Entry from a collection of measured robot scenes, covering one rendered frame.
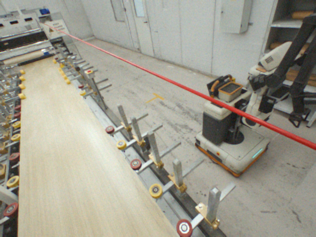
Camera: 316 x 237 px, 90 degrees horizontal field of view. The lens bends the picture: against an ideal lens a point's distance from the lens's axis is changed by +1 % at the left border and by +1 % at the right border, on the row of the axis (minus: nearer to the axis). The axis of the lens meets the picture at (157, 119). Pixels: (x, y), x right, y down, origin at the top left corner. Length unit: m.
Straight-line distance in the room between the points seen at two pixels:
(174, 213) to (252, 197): 1.06
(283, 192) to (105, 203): 1.80
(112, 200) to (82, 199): 0.20
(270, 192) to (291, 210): 0.20
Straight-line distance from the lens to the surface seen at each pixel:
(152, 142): 1.05
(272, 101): 1.53
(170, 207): 1.30
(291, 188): 2.31
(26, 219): 1.36
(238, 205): 2.03
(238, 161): 1.95
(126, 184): 1.11
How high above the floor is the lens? 1.83
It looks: 39 degrees down
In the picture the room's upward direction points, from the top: 11 degrees counter-clockwise
